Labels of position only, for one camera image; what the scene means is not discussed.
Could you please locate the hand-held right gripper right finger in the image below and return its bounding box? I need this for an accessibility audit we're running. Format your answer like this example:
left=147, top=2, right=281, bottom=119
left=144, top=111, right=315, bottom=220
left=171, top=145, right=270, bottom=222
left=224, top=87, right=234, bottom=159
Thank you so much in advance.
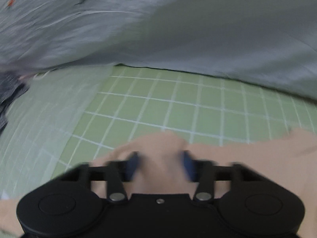
left=181, top=150, right=260, bottom=202

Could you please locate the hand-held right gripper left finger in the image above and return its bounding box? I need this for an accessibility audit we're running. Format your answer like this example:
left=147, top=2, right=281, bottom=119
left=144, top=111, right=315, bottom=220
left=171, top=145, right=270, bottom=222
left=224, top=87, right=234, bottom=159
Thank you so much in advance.
left=59, top=151, right=141, bottom=204

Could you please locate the beige garment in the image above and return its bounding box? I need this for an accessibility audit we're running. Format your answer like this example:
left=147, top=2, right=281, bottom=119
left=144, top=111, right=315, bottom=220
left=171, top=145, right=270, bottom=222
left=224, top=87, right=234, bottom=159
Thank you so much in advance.
left=0, top=129, right=317, bottom=238

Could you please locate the green checked bed sheet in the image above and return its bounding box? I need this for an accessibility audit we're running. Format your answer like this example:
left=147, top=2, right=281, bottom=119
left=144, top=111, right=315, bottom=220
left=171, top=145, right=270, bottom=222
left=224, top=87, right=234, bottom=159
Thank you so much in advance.
left=0, top=64, right=317, bottom=204

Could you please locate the grey printed quilt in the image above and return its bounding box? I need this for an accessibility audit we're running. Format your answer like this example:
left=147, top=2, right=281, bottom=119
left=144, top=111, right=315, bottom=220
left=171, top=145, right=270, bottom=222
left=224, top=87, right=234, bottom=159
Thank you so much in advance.
left=0, top=0, right=317, bottom=100

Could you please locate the dark patterned cloth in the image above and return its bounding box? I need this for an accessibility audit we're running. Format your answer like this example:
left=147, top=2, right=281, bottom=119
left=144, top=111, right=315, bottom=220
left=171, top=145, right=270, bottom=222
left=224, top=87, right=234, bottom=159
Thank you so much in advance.
left=0, top=71, right=29, bottom=132

